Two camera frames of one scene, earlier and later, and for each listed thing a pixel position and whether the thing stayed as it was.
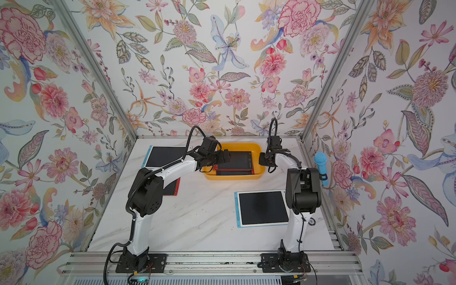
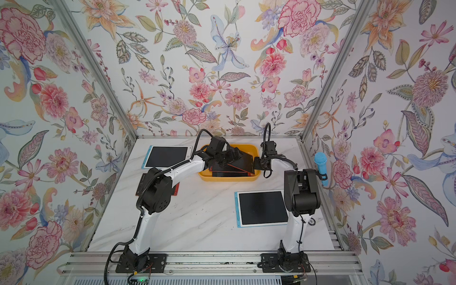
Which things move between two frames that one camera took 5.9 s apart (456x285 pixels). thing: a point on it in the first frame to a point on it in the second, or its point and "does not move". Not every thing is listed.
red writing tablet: x=171 y=189 does not move
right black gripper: x=262 y=161 to x=257 y=159
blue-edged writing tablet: x=255 y=208 does not move
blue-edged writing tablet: x=160 y=156 does not move
